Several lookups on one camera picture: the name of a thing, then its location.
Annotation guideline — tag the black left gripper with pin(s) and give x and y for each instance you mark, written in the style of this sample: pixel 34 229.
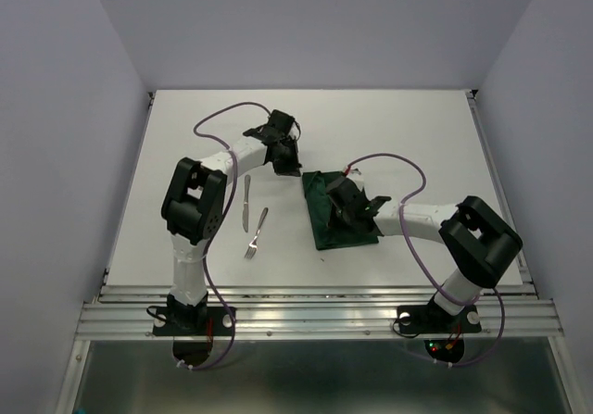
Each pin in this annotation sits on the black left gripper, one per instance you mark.
pixel 292 169

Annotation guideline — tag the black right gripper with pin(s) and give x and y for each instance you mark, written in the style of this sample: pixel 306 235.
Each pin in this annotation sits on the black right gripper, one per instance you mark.
pixel 334 221

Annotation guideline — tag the dark green cloth napkin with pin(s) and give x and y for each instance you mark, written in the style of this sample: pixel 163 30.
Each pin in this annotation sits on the dark green cloth napkin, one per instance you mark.
pixel 328 231

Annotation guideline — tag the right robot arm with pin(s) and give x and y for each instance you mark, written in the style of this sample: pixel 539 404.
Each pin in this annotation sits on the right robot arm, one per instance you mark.
pixel 481 243

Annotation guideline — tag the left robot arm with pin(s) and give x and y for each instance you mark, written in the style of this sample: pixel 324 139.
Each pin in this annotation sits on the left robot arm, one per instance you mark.
pixel 194 204

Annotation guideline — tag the silver table knife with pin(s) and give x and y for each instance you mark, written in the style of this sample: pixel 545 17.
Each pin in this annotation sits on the silver table knife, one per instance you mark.
pixel 245 211

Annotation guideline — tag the silver fork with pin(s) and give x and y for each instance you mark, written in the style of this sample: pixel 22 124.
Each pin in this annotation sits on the silver fork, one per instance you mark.
pixel 252 247

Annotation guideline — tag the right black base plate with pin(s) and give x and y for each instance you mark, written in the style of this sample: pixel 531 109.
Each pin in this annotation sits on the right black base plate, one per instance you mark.
pixel 432 319

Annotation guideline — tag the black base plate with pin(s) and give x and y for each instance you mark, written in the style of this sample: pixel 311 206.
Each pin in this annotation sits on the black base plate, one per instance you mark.
pixel 205 321
pixel 432 319

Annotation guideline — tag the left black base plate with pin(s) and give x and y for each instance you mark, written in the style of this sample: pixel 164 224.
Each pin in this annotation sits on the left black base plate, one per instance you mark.
pixel 205 321

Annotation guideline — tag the aluminium frame rail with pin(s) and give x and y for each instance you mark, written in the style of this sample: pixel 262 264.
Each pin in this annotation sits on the aluminium frame rail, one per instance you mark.
pixel 314 329

